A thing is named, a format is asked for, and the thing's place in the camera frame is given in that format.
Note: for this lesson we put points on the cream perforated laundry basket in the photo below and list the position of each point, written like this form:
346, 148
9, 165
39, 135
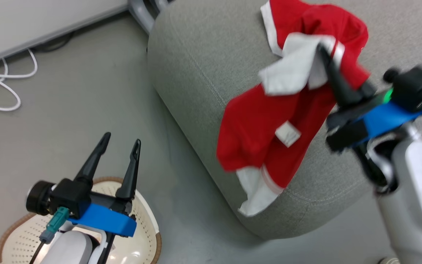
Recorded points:
20, 234

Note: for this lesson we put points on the white partition panel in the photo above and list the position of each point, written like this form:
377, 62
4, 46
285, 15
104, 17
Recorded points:
31, 22

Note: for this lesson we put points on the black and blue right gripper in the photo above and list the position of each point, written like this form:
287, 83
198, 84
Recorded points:
379, 117

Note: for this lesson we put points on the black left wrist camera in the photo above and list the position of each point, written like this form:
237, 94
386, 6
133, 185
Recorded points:
68, 194

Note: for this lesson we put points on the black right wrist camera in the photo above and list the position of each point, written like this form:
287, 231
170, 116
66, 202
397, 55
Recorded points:
416, 86

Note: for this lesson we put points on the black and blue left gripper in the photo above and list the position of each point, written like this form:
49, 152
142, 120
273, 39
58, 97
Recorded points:
104, 218

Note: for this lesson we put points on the grey partition frame with feet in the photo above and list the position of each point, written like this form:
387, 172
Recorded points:
141, 14

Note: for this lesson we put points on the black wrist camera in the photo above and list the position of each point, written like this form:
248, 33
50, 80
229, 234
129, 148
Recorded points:
416, 86
68, 194

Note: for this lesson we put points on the red and white shirt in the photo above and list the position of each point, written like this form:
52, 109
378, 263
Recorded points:
255, 124

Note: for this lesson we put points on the grey fabric sofa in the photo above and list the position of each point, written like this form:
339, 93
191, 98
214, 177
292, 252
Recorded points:
196, 73

